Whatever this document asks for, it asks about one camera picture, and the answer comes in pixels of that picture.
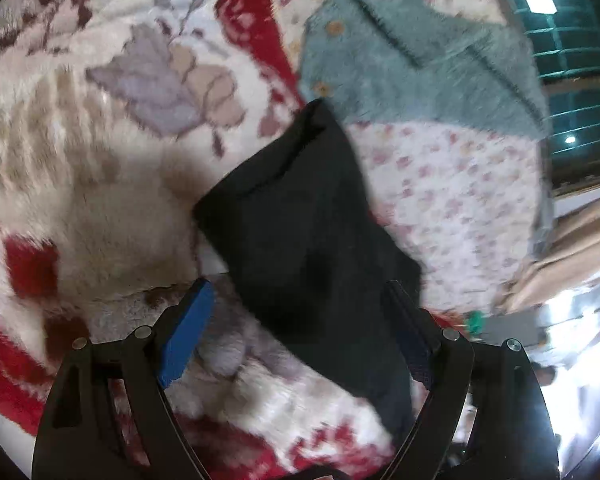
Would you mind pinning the window with teal grid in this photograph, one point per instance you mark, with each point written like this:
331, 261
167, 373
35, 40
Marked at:
580, 85

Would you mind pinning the white floral bedsheet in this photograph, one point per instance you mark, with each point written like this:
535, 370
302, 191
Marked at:
455, 200

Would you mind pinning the teal fuzzy cardigan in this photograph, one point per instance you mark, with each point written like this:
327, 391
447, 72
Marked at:
430, 60

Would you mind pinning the small green item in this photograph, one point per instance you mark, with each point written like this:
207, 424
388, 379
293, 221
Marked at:
475, 321

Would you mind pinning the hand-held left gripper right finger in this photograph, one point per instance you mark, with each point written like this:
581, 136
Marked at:
416, 347

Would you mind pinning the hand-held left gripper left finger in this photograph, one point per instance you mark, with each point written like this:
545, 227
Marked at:
187, 335

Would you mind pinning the black pants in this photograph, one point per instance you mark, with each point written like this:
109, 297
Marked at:
305, 220

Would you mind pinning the beige curtain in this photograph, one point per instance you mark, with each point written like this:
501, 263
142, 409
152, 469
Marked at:
580, 230

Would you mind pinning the red and white plush blanket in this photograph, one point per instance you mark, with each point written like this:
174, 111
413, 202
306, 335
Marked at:
80, 160

